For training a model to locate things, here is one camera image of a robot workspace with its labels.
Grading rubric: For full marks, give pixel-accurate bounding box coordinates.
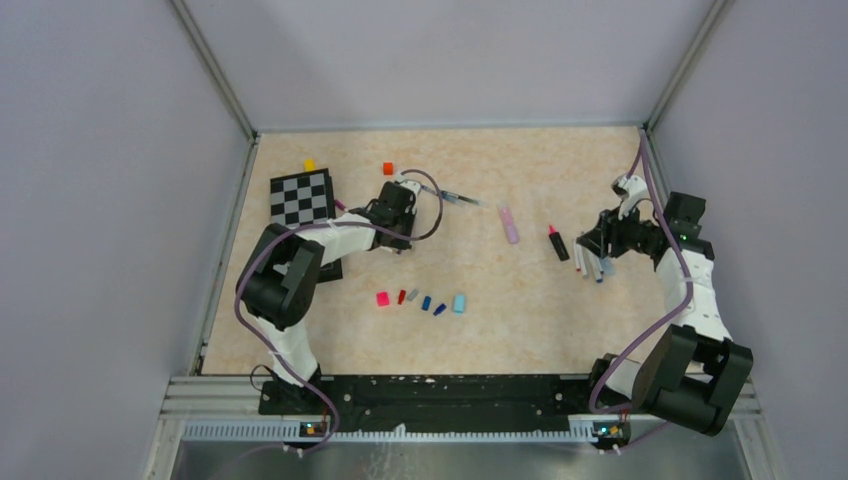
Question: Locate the grey cap acrylic marker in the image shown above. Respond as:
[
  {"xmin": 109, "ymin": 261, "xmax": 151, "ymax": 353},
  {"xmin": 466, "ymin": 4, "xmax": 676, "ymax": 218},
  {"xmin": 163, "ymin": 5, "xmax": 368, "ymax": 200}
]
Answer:
[{"xmin": 580, "ymin": 247, "xmax": 590, "ymax": 278}]

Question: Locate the light blue pastel highlighter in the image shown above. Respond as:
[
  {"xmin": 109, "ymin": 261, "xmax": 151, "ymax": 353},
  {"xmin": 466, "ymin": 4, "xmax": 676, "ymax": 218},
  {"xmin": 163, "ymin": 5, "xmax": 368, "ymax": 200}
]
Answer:
[{"xmin": 599, "ymin": 257, "xmax": 616, "ymax": 276}]

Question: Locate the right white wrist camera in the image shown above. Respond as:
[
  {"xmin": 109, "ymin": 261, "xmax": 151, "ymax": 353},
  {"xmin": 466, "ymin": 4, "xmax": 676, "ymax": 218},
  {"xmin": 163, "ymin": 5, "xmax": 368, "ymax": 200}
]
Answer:
[{"xmin": 611, "ymin": 174, "xmax": 650, "ymax": 220}]

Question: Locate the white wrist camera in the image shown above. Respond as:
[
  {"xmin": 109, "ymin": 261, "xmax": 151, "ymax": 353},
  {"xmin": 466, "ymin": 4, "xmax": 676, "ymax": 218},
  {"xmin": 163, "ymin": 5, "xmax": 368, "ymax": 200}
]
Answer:
[
  {"xmin": 611, "ymin": 174, "xmax": 650, "ymax": 220},
  {"xmin": 395, "ymin": 175, "xmax": 422, "ymax": 196}
]

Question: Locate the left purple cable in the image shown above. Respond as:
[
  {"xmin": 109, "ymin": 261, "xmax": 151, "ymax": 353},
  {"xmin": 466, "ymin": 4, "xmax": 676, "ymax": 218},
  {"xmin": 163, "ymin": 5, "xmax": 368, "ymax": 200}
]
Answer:
[{"xmin": 235, "ymin": 168, "xmax": 445, "ymax": 458}]

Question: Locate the light blue highlighter cap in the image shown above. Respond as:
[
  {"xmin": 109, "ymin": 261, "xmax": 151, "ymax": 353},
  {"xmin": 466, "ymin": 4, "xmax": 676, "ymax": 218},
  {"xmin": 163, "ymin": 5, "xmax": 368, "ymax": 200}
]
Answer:
[{"xmin": 452, "ymin": 294, "xmax": 466, "ymax": 315}]

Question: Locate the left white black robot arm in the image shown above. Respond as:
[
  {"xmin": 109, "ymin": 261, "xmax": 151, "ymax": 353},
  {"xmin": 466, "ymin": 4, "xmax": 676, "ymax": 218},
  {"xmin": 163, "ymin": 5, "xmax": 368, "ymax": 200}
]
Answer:
[{"xmin": 234, "ymin": 178, "xmax": 421, "ymax": 414}]

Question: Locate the black grey checkerboard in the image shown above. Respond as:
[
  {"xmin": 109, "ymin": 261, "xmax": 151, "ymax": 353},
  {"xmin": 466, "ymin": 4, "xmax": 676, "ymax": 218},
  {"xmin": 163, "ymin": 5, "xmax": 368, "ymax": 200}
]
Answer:
[{"xmin": 268, "ymin": 168, "xmax": 344, "ymax": 285}]

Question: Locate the purple cable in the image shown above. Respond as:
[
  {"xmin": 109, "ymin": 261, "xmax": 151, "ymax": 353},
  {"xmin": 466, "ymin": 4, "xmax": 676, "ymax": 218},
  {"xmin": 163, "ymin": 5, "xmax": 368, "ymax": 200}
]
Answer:
[
  {"xmin": 588, "ymin": 132, "xmax": 696, "ymax": 454},
  {"xmin": 235, "ymin": 168, "xmax": 445, "ymax": 458}
]

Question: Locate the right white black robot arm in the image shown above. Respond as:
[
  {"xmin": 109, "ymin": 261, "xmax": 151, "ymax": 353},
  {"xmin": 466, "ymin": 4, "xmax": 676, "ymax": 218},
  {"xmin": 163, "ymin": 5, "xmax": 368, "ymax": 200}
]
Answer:
[{"xmin": 577, "ymin": 187, "xmax": 754, "ymax": 436}]

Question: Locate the blue deli whiteboard marker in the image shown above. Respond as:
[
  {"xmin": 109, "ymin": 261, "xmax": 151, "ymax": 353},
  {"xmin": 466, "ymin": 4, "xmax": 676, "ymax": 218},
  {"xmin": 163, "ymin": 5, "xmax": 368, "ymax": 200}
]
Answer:
[{"xmin": 588, "ymin": 253, "xmax": 604, "ymax": 283}]

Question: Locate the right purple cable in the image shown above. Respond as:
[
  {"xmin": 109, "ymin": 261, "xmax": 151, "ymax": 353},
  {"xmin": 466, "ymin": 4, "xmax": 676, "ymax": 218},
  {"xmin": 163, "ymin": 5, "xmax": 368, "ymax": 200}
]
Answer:
[{"xmin": 588, "ymin": 132, "xmax": 696, "ymax": 454}]

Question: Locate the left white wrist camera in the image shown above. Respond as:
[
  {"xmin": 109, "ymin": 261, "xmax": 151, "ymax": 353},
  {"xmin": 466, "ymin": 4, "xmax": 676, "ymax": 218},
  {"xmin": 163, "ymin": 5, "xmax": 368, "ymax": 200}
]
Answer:
[{"xmin": 395, "ymin": 175, "xmax": 422, "ymax": 196}]

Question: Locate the clear teal gel pen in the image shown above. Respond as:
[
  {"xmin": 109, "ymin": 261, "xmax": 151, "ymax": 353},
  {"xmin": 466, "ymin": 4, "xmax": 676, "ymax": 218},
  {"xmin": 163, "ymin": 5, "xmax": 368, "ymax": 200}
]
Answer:
[{"xmin": 421, "ymin": 185, "xmax": 485, "ymax": 206}]

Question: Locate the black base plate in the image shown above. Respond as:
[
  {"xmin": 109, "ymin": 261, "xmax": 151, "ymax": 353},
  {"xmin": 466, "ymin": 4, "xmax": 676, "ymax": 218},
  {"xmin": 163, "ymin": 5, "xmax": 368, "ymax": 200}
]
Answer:
[{"xmin": 258, "ymin": 374, "xmax": 596, "ymax": 434}]

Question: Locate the red cap whiteboard marker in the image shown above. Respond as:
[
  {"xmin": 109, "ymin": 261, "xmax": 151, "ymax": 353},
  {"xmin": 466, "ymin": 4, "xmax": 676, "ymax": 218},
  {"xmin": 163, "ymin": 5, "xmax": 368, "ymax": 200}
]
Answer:
[{"xmin": 573, "ymin": 241, "xmax": 584, "ymax": 275}]

